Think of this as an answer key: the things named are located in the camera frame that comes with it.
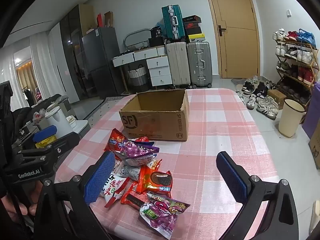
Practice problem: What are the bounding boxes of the patterned dotted rug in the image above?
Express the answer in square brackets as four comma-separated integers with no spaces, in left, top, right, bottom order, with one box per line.
[82,95,130,120]

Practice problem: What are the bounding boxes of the light grey side table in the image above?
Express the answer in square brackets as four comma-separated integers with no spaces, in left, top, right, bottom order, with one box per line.
[72,119,89,140]

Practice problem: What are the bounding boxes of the beige suitcase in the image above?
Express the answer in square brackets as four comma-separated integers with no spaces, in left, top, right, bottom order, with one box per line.
[165,41,192,88]

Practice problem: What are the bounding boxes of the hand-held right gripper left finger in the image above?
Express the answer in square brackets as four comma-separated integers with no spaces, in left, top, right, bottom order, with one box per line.
[34,151,117,240]

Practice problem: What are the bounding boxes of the teal suitcase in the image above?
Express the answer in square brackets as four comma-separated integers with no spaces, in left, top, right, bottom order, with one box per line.
[161,4,186,42]

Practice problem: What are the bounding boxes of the yellow packet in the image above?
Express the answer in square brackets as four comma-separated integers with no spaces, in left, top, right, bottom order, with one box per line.
[35,135,57,148]

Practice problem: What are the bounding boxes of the woven laundry basket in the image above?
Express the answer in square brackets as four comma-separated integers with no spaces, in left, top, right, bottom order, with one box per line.
[127,65,150,93]

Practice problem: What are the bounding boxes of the white curtains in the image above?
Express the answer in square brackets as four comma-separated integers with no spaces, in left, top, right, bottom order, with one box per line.
[0,34,65,105]

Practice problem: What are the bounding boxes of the grey doormat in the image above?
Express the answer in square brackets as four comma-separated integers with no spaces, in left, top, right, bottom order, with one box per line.
[230,77,250,85]

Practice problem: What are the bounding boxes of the white cylindrical container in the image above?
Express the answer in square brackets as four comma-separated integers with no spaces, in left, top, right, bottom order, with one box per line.
[46,106,75,140]

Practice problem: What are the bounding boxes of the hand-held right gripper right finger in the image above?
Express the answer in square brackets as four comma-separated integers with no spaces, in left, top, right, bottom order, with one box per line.
[216,151,299,240]

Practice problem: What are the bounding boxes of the tall flat cardboard box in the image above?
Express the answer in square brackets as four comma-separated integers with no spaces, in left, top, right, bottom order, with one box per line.
[104,11,114,28]

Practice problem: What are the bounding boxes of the black printed box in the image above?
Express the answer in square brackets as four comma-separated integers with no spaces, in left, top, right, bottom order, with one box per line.
[150,27,164,39]

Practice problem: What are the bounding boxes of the wooden shoe rack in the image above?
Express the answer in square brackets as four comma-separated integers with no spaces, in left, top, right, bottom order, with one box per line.
[274,30,320,105]

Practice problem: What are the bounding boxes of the orange cookie packet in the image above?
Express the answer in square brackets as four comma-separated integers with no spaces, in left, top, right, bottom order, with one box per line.
[137,166,173,193]

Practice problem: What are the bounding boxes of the grey refrigerator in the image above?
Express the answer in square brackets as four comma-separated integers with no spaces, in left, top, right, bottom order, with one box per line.
[81,27,125,100]

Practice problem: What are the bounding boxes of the curved metal frame rack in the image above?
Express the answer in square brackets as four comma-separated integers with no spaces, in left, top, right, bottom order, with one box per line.
[124,29,152,49]

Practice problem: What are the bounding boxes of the wooden door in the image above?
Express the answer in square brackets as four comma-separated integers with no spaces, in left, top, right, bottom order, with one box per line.
[202,0,260,79]

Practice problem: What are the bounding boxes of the white red noodle snack packet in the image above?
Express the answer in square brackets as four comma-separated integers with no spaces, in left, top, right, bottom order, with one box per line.
[100,160,142,208]

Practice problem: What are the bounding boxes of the black jacket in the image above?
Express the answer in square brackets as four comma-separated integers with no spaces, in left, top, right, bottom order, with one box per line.
[11,94,63,135]

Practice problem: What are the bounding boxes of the cream trash bin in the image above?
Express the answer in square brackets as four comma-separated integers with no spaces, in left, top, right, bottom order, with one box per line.
[277,99,306,138]

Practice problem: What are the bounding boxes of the small orange snack packet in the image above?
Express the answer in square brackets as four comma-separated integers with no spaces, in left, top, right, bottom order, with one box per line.
[146,159,162,170]

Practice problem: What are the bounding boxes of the dark glass cabinet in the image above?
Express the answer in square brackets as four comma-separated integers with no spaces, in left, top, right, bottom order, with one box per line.
[59,4,100,105]

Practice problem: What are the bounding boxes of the red chocolate bar packet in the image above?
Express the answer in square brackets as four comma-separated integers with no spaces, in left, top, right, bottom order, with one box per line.
[121,182,153,210]

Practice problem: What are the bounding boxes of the group of sneakers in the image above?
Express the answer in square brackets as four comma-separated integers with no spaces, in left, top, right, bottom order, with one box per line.
[235,75,280,120]

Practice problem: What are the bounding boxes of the brown cardboard box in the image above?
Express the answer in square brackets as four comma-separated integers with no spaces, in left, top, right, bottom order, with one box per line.
[119,89,190,142]

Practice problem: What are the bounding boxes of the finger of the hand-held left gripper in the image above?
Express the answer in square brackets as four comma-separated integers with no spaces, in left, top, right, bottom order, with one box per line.
[12,126,57,153]
[19,132,80,165]

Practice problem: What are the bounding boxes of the person's left hand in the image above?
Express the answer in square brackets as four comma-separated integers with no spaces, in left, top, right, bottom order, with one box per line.
[0,180,44,222]

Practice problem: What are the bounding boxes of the white desk with drawers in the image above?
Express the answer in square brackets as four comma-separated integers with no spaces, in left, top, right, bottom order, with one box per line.
[112,45,173,90]

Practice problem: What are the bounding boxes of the silver suitcase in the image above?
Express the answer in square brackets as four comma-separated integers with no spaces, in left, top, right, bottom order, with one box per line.
[186,41,213,88]

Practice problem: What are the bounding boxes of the small cardboard box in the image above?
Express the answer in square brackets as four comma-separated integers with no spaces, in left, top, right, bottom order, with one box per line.
[267,89,287,109]

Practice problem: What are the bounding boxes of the large printed cardboard box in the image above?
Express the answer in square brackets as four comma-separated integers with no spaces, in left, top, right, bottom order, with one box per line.
[308,127,320,170]

